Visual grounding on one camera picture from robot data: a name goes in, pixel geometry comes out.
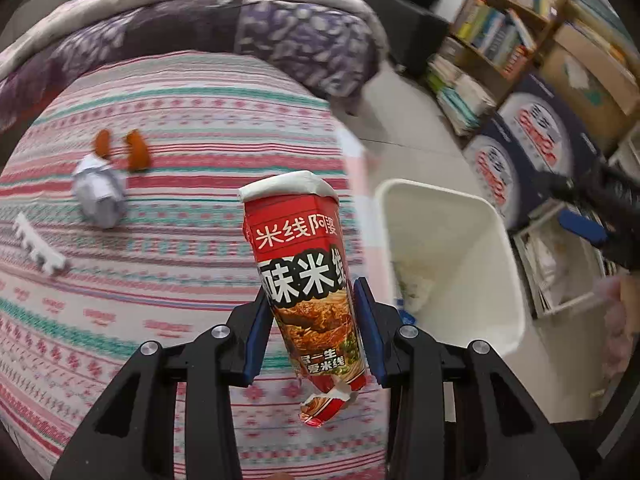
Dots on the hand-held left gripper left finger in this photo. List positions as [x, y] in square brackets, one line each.
[257, 340]

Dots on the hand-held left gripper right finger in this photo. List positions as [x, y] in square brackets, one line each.
[370, 330]

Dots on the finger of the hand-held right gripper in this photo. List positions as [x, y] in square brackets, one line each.
[582, 227]
[575, 187]

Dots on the red noodle cup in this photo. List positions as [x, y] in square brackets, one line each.
[300, 270]

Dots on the white trash bin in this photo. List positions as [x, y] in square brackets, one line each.
[450, 220]

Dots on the person's left hand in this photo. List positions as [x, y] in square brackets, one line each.
[283, 476]

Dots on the white storage rack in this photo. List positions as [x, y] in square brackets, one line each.
[550, 270]

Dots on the blue water carton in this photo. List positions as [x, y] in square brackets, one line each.
[545, 125]
[500, 170]

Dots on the brown cardboard box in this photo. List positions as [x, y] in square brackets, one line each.
[590, 75]

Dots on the pile of books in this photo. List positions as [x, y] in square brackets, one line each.
[460, 95]

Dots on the wooden bookshelf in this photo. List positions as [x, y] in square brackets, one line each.
[545, 15]

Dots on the crumpled white tissue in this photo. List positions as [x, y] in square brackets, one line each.
[97, 195]

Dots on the black bench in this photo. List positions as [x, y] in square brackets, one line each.
[415, 35]

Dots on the orange peel piece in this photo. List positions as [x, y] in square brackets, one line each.
[137, 152]
[103, 142]

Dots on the white foam comb piece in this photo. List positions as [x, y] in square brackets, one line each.
[42, 252]

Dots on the purple patterned blanket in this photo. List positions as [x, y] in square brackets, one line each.
[300, 45]

